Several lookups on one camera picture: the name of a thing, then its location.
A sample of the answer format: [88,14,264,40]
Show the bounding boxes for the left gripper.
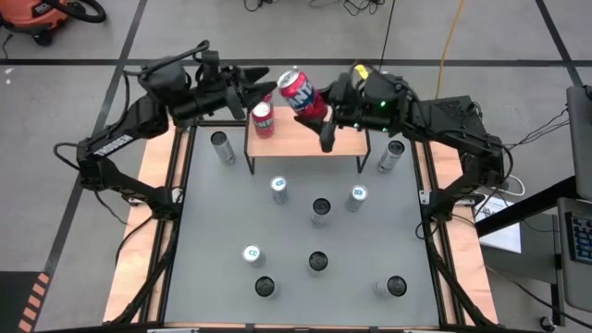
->
[178,67,278,122]

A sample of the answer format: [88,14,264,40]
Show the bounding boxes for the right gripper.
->
[294,72,411,154]

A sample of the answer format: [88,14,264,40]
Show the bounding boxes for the white Celsius can blue band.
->
[376,140,406,175]

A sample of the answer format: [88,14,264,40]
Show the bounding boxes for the blue silver Red Bull can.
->
[241,244,267,268]
[344,184,370,214]
[269,175,290,205]

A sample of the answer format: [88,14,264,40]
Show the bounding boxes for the white Celsius can pink patch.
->
[210,130,238,167]
[373,275,409,299]

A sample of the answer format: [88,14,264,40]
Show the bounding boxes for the white Celsius Arctic Vibe can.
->
[310,197,332,228]

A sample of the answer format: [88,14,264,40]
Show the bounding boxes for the black perforated computer box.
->
[415,94,485,140]

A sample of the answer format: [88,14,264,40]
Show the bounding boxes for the white Celsius Peach Vibe can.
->
[307,251,329,278]

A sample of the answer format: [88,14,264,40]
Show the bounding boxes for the white Celsius can blue palm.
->
[253,276,278,299]

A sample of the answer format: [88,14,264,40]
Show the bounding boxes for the white paper sheet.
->
[475,196,523,254]

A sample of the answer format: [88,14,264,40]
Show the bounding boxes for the orange shop vacuum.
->
[0,0,107,47]

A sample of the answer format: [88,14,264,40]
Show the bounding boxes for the grey side desk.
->
[475,175,592,325]

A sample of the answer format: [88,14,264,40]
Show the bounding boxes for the grey laptop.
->
[566,85,592,203]

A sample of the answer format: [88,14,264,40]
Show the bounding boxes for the black keyboard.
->
[566,210,592,267]

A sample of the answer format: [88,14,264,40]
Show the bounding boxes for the black mat orange stripes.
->
[0,271,52,333]

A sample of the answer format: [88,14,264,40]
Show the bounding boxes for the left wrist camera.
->
[200,48,222,90]

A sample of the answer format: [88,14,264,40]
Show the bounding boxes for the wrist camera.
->
[363,73,411,112]
[200,48,222,90]

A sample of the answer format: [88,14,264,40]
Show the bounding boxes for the wooden shelf black frame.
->
[243,108,372,176]

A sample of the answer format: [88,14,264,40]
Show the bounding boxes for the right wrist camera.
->
[363,73,411,112]

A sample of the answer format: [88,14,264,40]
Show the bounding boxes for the thin black cable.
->
[377,0,397,73]

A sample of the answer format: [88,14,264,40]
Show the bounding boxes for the yellow power cable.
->
[434,0,466,101]

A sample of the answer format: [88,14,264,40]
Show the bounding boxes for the black aluminium table frame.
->
[104,117,500,333]

